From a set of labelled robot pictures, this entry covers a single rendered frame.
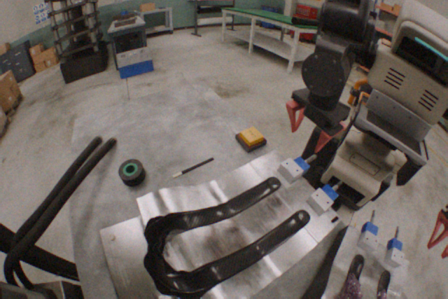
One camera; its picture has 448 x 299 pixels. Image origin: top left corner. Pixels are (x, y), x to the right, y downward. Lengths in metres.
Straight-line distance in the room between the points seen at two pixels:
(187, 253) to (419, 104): 0.66
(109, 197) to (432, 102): 0.95
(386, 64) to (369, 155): 0.31
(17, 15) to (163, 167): 7.18
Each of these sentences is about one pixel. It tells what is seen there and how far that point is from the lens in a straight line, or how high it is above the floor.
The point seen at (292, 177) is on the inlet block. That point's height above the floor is 0.91.
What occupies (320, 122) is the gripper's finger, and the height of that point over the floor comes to 1.08.
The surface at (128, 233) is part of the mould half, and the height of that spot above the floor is 0.86.
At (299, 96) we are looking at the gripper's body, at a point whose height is 1.10.
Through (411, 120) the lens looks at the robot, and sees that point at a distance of 0.62.
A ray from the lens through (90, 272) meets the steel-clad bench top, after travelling 0.55.
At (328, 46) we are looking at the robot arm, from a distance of 0.23.
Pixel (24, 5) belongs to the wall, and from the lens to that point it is 7.30.
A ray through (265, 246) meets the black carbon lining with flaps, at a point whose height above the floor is 0.88.
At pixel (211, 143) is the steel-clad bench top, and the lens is 0.64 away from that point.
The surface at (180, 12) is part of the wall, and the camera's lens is 6.72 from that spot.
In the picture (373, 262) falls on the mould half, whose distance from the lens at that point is 0.55.
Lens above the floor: 1.26
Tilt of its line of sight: 42 degrees down
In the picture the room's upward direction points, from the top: 3 degrees clockwise
